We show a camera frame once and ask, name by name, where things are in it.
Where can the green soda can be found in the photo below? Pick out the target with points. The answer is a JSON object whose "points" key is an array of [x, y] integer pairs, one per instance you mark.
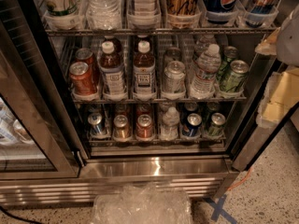
{"points": [[230, 54], [234, 76]]}

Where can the stainless fridge base grille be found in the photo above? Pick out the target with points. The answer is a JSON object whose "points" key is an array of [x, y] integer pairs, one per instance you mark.
{"points": [[198, 176]]}

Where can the front green soda can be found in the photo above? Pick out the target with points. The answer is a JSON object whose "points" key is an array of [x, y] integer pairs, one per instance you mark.
{"points": [[234, 76]]}

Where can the blue pepsi can bottom shelf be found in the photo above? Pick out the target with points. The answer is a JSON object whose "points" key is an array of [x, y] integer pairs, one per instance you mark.
{"points": [[191, 125]]}

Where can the rear brown tea bottle left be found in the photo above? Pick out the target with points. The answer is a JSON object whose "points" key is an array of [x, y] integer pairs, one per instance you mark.
{"points": [[116, 42]]}

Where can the small water bottle bottom shelf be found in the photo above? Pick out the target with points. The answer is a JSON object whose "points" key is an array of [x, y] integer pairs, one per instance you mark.
{"points": [[169, 127]]}

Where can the pepsi bottle top shelf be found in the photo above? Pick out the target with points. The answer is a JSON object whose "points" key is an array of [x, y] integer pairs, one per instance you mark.
{"points": [[219, 11]]}

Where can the fridge glass door left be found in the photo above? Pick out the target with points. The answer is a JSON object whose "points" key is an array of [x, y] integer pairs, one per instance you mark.
{"points": [[48, 155]]}

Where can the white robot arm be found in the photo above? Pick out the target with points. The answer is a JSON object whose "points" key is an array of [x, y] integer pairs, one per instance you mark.
{"points": [[288, 41]]}

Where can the blue tape cross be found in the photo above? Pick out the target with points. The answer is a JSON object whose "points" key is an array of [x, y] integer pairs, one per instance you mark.
{"points": [[218, 210]]}

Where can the rear brown tea bottle right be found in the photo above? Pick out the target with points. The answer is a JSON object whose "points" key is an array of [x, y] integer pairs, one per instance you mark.
{"points": [[141, 38]]}

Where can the front red soda can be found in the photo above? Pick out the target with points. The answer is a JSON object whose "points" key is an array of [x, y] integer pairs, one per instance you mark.
{"points": [[82, 78]]}

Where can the clear plastic bag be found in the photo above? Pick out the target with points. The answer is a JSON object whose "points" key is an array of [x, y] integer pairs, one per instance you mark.
{"points": [[146, 205]]}

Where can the rear red soda can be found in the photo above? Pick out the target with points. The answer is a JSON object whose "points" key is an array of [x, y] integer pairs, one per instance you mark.
{"points": [[87, 56]]}

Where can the silver soda can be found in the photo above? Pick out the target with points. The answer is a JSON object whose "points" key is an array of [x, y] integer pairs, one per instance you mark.
{"points": [[174, 75], [172, 54]]}

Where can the blue energy drink can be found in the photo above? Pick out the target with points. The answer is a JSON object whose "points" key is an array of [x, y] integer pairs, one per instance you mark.
{"points": [[258, 7]]}

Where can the red soda can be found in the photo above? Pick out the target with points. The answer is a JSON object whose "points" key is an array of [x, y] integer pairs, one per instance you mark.
{"points": [[82, 78], [87, 56]]}

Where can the blue can bottom shelf left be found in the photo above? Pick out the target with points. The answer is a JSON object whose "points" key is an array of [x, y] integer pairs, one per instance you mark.
{"points": [[97, 123]]}

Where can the front silver soda can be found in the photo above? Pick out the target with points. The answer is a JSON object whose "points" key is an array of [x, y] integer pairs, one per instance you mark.
{"points": [[174, 75]]}

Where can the rear green soda can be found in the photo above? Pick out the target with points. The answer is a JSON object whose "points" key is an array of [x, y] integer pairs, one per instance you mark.
{"points": [[230, 54]]}

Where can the red can bottom shelf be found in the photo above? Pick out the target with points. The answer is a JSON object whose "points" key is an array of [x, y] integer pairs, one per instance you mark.
{"points": [[144, 127]]}

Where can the brown tea bottle white cap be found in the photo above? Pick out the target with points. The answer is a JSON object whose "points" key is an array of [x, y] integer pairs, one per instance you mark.
{"points": [[144, 72]]}

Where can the rear silver soda can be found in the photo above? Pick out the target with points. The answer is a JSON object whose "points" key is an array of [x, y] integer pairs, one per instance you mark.
{"points": [[172, 54]]}

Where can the rear clear water bottle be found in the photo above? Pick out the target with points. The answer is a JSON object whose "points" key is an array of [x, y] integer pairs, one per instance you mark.
{"points": [[201, 44]]}

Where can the green can bottom shelf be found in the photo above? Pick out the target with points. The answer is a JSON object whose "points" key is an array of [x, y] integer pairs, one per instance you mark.
{"points": [[216, 124]]}

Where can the large clear water bottle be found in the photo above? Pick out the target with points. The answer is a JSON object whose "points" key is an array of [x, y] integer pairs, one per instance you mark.
{"points": [[104, 14]]}

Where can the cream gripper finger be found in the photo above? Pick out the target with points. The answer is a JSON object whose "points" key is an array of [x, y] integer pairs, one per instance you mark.
{"points": [[280, 95], [269, 45]]}

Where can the gold can bottom shelf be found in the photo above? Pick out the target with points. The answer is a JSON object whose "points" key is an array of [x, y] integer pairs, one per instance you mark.
{"points": [[121, 127]]}

